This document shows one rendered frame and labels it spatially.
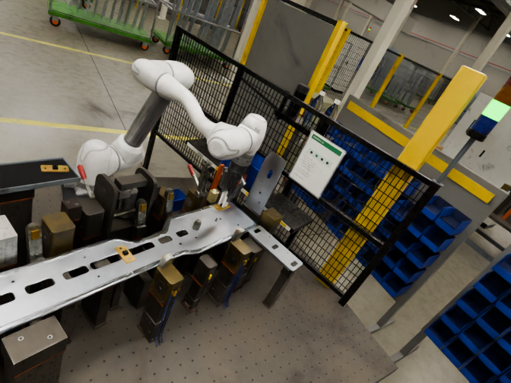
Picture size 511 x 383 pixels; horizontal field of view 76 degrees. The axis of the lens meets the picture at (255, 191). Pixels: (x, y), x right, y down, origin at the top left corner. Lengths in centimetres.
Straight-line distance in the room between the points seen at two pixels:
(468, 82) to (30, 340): 171
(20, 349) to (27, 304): 15
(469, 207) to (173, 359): 209
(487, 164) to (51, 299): 703
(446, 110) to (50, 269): 161
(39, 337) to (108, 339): 42
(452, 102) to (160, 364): 156
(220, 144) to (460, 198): 194
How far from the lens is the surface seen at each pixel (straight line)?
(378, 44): 535
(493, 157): 733
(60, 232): 123
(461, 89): 163
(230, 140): 112
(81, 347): 141
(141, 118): 184
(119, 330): 145
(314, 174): 181
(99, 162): 187
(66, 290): 117
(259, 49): 391
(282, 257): 153
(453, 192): 268
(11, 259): 123
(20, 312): 113
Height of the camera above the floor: 192
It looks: 29 degrees down
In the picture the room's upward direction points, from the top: 25 degrees clockwise
